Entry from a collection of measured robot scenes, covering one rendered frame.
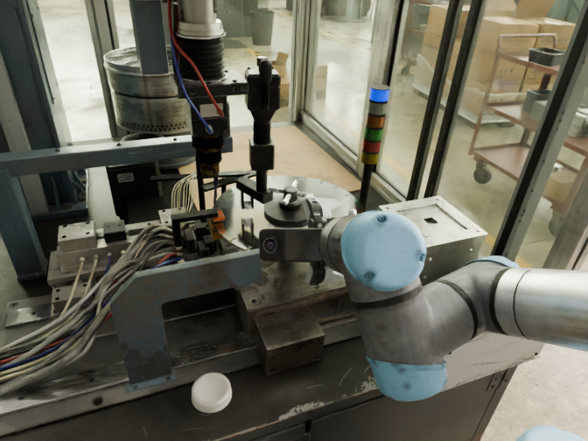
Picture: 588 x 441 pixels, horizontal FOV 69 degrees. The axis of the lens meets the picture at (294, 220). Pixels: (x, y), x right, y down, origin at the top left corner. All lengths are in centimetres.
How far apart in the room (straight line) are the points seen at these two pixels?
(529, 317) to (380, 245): 17
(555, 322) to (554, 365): 172
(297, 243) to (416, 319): 21
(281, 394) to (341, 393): 11
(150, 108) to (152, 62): 57
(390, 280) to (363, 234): 5
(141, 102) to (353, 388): 102
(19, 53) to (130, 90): 32
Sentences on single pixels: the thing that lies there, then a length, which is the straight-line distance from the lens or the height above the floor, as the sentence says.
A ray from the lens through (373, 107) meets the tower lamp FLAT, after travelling 107.
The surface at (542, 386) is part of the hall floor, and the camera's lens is 208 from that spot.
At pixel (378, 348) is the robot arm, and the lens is 46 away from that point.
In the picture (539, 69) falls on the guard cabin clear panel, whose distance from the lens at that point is 100.
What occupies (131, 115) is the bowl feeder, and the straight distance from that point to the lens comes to 147.
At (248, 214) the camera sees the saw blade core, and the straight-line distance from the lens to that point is 91.
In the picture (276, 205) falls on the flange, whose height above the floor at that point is 96.
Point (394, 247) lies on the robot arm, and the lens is 41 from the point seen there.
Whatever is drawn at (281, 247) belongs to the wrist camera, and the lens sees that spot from 60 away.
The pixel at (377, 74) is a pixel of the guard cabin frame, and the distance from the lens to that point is 142.
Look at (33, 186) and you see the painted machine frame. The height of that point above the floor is 85.
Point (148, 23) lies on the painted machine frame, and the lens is 86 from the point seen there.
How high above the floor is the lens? 144
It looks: 33 degrees down
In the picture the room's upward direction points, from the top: 3 degrees clockwise
